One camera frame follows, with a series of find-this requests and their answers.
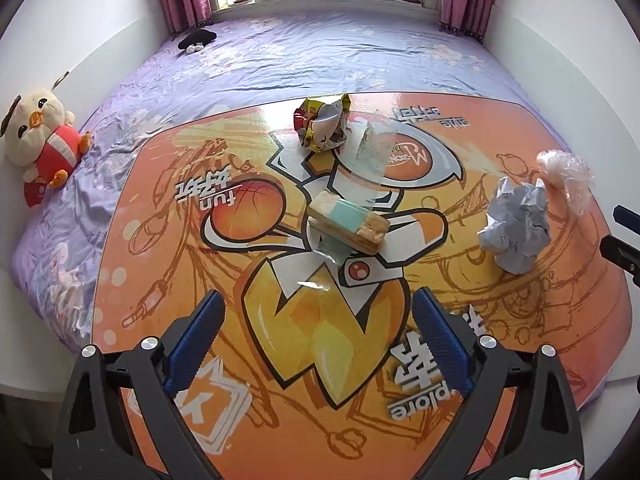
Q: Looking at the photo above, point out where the beige green wafer packet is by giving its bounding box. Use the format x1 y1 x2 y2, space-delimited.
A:
307 190 391 255

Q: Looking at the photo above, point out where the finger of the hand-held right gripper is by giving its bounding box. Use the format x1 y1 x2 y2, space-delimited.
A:
612 204 640 231
599 234 640 288

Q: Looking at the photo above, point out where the clear plastic bag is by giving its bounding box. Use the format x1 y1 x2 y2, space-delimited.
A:
536 149 597 218

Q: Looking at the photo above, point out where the white paper ball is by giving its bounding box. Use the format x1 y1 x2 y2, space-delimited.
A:
477 176 552 275

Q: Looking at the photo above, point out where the chick plush toy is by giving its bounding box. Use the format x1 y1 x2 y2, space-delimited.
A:
0 85 93 209

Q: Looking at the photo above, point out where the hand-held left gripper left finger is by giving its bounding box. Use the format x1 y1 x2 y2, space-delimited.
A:
52 290 226 480

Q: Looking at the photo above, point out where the black cloth item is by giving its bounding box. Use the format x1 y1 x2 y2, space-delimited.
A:
177 29 218 55

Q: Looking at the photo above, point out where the clear plastic film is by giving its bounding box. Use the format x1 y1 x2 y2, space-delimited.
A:
350 122 396 181

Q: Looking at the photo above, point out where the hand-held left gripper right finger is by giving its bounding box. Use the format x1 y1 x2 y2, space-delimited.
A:
411 287 586 480

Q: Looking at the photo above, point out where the yellow silver snack wrapper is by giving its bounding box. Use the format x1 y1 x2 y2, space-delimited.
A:
292 94 352 153

